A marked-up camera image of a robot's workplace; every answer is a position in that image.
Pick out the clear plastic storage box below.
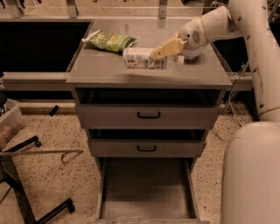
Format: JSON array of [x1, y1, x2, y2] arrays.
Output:
[[0, 99, 25, 149]]

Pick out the white ceramic bowl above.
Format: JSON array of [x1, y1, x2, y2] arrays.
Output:
[[182, 47, 204, 60]]

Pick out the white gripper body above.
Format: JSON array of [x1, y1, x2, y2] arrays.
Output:
[[178, 17, 208, 51]]

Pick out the grey drawer cabinet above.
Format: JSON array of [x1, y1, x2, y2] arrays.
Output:
[[66, 18, 233, 224]]

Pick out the grey drawer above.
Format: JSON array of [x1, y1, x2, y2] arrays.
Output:
[[94, 157, 210, 224], [75, 87, 221, 130], [88, 129, 206, 158]]

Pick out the middle grey drawer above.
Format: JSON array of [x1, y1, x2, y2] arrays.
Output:
[[88, 129, 206, 158]]

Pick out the blue plastic bottle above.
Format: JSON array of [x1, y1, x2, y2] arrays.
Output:
[[122, 47, 184, 70]]

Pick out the black rolling stand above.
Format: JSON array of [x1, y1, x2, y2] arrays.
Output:
[[0, 135, 76, 224]]

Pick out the white power cable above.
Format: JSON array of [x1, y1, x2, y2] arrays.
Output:
[[213, 60, 252, 144]]

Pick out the top grey drawer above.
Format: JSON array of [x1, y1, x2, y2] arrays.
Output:
[[75, 87, 221, 130]]

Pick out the green chip bag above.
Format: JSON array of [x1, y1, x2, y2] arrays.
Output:
[[82, 30, 137, 54]]

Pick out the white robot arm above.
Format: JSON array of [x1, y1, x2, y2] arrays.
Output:
[[152, 0, 280, 224]]

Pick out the metal hooked rod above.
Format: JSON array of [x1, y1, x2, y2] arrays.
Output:
[[0, 150, 83, 157]]

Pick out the bottom grey drawer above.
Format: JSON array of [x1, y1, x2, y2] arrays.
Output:
[[94, 157, 210, 224]]

